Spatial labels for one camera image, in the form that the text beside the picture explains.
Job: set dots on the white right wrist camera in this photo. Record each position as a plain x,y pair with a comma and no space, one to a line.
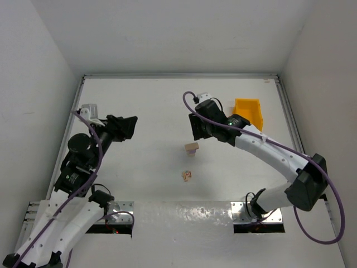
203,97

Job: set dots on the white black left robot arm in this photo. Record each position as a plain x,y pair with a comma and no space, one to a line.
74,205

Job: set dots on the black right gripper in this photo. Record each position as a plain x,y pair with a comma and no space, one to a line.
199,126

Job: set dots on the helicopter shaped wooden piece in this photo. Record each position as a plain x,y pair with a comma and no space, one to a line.
186,175

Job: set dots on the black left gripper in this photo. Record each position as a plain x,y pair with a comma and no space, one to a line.
116,128

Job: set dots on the plain beige rectangular block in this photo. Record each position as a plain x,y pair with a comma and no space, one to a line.
191,146

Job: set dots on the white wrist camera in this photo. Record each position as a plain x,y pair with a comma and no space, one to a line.
89,112
203,97

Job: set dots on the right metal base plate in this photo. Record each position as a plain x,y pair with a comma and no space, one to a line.
241,216

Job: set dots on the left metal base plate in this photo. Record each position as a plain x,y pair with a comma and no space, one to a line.
119,212

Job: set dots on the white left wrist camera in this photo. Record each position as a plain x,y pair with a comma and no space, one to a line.
89,112

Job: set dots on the metal base plate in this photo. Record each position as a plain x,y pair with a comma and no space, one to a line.
241,216
119,212

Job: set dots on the yellow plastic bin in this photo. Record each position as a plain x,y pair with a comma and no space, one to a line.
249,109

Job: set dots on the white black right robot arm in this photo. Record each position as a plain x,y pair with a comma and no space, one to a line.
305,182

